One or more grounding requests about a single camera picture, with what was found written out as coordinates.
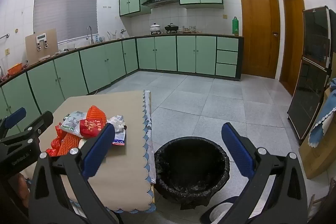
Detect red packet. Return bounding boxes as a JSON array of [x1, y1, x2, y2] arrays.
[[79, 118, 108, 138]]

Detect blue white striped packet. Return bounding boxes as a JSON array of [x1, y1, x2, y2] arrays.
[[112, 130, 126, 146]]

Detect person's left forearm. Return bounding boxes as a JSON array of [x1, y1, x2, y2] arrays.
[[16, 174, 30, 207]]

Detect wooden stool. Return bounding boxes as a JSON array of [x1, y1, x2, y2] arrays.
[[308, 194, 328, 218]]

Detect white tissue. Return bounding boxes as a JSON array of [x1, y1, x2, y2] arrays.
[[107, 115, 128, 132]]

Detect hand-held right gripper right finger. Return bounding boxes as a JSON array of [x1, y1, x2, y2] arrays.
[[221, 122, 308, 224]]

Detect person's leg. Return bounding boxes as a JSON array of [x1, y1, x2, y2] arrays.
[[199, 196, 239, 224]]

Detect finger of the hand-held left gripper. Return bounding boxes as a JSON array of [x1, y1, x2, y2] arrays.
[[0, 108, 27, 135], [5, 111, 54, 144]]

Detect black trash bin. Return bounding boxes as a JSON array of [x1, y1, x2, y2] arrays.
[[154, 136, 231, 210]]

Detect red plastic bag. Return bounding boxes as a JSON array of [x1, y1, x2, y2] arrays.
[[46, 125, 65, 157]]

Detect green lower cabinets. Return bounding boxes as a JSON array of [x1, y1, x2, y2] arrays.
[[0, 34, 244, 130]]

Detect floral undercloth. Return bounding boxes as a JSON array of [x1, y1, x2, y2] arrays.
[[143, 90, 158, 185]]

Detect blue scalloped cloth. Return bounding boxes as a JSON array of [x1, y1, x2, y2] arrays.
[[308, 78, 336, 148]]

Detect grey window blind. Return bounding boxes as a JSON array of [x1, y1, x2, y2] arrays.
[[34, 0, 99, 43]]

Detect range hood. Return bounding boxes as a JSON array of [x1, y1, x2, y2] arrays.
[[141, 0, 180, 8]]

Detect small orange foam fruit net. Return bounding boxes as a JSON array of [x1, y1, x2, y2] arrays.
[[56, 132, 84, 156]]

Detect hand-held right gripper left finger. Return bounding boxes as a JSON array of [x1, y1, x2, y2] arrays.
[[28, 123, 124, 224]]

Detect orange basket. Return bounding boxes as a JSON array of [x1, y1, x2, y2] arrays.
[[7, 63, 24, 76]]

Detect cardboard box with scale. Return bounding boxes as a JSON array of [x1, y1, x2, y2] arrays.
[[25, 28, 59, 64]]

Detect wide wooden door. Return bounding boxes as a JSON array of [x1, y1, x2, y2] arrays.
[[238, 0, 281, 80]]

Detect narrow wooden door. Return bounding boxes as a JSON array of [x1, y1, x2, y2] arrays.
[[279, 0, 306, 96]]

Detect white green plastic bag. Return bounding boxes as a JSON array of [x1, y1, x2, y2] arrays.
[[60, 111, 87, 138]]

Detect black glass cabinet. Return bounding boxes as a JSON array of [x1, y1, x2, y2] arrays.
[[287, 6, 336, 145]]

